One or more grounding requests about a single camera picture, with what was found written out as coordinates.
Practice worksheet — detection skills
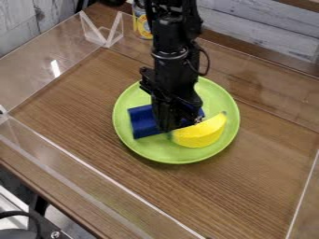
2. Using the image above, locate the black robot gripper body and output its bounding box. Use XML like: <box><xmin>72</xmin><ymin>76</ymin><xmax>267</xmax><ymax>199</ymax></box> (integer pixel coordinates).
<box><xmin>140</xmin><ymin>50</ymin><xmax>203</xmax><ymax>120</ymax></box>

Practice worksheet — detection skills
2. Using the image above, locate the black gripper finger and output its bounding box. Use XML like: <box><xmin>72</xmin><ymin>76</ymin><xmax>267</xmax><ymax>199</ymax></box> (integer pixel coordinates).
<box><xmin>168</xmin><ymin>105</ymin><xmax>196</xmax><ymax>130</ymax></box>
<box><xmin>152</xmin><ymin>96</ymin><xmax>170</xmax><ymax>132</ymax></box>

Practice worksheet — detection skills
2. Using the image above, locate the blue foam block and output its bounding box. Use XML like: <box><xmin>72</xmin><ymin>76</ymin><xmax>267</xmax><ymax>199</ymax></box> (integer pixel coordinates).
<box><xmin>127</xmin><ymin>105</ymin><xmax>206</xmax><ymax>139</ymax></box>

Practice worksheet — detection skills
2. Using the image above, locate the yellow toy banana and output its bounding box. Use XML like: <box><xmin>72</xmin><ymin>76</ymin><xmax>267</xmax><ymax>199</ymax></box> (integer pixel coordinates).
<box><xmin>171</xmin><ymin>112</ymin><xmax>227</xmax><ymax>148</ymax></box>

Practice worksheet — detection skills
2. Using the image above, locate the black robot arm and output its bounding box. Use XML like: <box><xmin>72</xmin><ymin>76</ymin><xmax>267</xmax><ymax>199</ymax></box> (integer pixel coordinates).
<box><xmin>140</xmin><ymin>0</ymin><xmax>208</xmax><ymax>133</ymax></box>

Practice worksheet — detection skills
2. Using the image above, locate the green round plate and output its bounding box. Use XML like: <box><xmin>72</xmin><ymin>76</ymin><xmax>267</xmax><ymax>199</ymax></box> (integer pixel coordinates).
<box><xmin>112</xmin><ymin>77</ymin><xmax>241</xmax><ymax>164</ymax></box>

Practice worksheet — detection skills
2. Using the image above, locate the clear acrylic corner bracket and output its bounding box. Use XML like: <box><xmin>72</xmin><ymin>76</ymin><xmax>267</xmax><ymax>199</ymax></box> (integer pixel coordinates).
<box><xmin>80</xmin><ymin>11</ymin><xmax>123</xmax><ymax>49</ymax></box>

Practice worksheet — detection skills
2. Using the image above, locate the clear acrylic tray wall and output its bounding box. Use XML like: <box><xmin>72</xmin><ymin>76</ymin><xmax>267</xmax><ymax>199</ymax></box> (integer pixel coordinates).
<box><xmin>0</xmin><ymin>105</ymin><xmax>204</xmax><ymax>239</ymax></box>

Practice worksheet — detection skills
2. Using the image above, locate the black metal table bracket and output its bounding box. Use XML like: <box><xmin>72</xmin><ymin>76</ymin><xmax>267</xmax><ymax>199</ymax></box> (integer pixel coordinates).
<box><xmin>28</xmin><ymin>194</ymin><xmax>72</xmax><ymax>239</ymax></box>

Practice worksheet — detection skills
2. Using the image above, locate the black cable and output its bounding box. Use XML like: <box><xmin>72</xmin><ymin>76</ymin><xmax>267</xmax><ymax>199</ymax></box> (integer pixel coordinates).
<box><xmin>0</xmin><ymin>210</ymin><xmax>46</xmax><ymax>239</ymax></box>

